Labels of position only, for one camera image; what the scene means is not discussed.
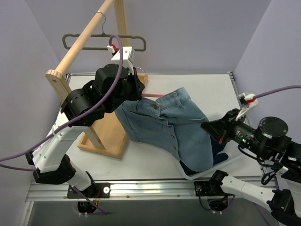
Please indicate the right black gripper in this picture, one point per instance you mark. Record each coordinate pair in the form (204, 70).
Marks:
(225, 125)

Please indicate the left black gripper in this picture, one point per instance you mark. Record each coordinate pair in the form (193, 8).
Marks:
(137, 85)

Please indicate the pink hanger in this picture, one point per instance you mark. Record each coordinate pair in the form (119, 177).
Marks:
(150, 91)

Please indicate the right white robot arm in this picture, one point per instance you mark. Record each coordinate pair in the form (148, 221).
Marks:
(280, 193)

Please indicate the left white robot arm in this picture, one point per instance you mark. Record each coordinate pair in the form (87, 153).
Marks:
(111, 86)

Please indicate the white plastic basket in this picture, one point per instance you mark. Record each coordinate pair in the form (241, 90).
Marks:
(192, 133)

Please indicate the wooden clothes rack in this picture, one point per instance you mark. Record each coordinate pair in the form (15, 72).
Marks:
(104, 134)

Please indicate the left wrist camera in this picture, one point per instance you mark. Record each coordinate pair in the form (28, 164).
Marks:
(122, 55)

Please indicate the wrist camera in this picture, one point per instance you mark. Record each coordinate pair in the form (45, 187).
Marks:
(122, 55)
(246, 102)

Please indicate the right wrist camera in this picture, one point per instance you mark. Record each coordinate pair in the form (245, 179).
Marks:
(246, 102)

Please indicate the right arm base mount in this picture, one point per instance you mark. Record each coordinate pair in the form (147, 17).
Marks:
(212, 198)

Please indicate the aluminium rail frame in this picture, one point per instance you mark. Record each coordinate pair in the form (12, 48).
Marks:
(146, 172)

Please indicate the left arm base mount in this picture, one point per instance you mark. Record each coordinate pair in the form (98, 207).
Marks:
(91, 198)

